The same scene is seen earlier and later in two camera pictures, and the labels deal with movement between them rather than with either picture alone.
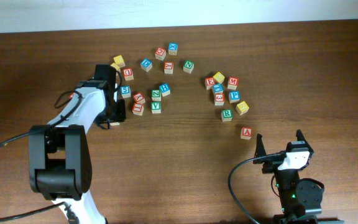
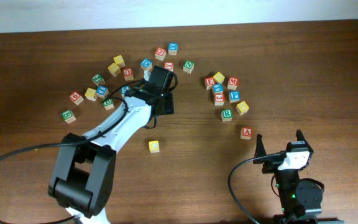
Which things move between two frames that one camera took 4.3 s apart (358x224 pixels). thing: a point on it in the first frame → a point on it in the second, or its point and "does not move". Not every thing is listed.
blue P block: (234, 96) does not move
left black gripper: (119, 110) → (168, 106)
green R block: (227, 115) does not move
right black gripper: (270, 166) does not move
